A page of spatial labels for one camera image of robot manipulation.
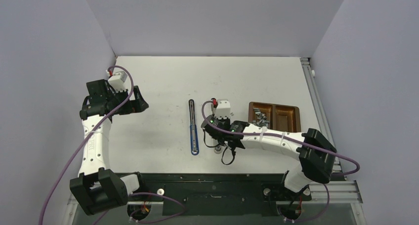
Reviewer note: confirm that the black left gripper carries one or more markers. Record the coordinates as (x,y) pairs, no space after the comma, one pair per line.
(138,105)

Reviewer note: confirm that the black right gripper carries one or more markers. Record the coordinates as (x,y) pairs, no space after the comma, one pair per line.
(228,120)

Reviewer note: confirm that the brown wooden tray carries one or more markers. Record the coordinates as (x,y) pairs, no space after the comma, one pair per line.
(282,117)

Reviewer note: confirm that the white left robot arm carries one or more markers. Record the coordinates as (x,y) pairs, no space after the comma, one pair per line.
(97,188)

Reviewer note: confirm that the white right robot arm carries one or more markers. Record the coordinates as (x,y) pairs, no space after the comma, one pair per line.
(314,153)

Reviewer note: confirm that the pile of grey staples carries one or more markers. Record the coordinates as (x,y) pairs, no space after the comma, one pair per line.
(260,119)

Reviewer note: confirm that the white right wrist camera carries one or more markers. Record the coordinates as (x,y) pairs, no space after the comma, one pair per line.
(221,109)

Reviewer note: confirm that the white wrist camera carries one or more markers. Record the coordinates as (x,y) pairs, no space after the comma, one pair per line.
(116,81)
(221,109)

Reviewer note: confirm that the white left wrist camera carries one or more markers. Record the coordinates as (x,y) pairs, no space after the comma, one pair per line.
(116,81)

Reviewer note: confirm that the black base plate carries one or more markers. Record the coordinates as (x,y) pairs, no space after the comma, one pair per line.
(221,194)

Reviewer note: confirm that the aluminium rail frame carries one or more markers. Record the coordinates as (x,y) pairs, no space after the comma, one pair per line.
(158,139)

